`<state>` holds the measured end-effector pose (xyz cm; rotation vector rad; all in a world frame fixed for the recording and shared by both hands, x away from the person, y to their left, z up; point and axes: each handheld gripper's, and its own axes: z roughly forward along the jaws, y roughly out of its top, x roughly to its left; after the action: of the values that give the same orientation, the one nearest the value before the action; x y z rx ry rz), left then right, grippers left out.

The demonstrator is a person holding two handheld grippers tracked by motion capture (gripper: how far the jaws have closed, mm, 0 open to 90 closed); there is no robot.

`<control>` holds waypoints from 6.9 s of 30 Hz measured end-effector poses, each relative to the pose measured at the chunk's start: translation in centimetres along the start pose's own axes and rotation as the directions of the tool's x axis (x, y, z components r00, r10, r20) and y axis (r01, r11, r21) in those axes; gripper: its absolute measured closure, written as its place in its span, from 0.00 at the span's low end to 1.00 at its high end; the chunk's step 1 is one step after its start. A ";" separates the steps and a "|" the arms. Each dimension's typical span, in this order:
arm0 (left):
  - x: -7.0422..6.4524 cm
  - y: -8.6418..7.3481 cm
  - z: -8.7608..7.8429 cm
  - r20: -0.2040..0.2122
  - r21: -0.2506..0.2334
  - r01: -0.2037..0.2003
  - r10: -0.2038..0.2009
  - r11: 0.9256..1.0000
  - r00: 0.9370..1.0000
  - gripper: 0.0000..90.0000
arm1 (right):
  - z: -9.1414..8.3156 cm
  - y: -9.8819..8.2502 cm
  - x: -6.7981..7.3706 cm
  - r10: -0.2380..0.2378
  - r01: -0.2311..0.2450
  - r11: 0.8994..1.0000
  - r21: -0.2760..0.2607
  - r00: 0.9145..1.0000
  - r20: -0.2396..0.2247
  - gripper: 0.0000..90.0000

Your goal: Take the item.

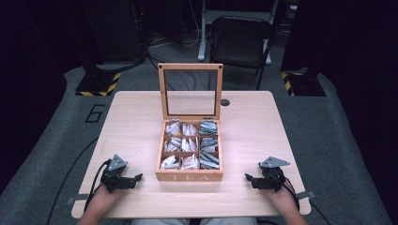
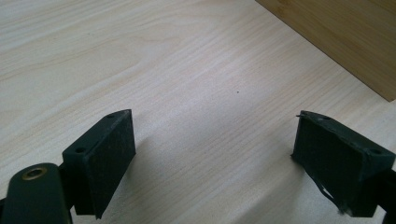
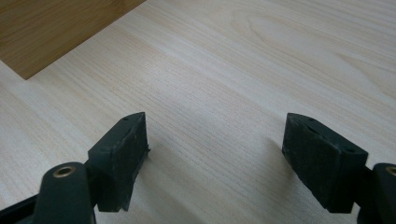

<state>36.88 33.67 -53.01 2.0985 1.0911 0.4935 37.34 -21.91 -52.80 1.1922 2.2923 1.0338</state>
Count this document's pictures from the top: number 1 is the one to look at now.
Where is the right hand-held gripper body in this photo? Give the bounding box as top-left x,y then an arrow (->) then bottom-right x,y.
252,156 -> 291,193

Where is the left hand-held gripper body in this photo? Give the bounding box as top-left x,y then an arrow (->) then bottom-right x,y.
99,154 -> 136,193

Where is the person's right hand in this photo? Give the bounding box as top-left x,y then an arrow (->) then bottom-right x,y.
259,187 -> 300,215

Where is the person's left hand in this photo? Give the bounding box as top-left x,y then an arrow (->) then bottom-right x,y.
85,186 -> 130,218

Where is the grey tape strip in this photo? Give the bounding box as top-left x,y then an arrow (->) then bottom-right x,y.
65,193 -> 90,206
295,190 -> 316,201

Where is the pile of grey-blue tea bags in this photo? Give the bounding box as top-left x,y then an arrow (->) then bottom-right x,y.
198,120 -> 222,171

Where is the pile of white tea bags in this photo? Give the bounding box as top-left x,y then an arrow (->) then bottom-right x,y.
160,121 -> 201,171

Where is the wooden tea box with lid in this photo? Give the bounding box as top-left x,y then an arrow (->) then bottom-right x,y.
155,63 -> 224,183

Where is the black folding chair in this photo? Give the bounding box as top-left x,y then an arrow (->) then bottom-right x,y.
207,16 -> 276,92

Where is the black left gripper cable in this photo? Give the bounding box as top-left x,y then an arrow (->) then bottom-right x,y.
83,158 -> 113,214

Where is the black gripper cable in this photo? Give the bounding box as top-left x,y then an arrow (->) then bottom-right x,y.
270,172 -> 332,225
83,158 -> 113,214

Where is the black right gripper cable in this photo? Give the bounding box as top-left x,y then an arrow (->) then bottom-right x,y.
270,172 -> 332,225

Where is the black floor cable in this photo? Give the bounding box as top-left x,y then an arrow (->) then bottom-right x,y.
45,137 -> 100,225

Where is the yellow-black striped base plate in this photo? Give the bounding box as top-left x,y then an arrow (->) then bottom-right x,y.
74,71 -> 122,98
280,70 -> 327,98

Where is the bundle of floor cables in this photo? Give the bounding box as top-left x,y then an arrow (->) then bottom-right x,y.
145,31 -> 205,92

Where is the white metal desk frame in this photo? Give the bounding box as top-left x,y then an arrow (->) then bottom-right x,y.
196,0 -> 280,66

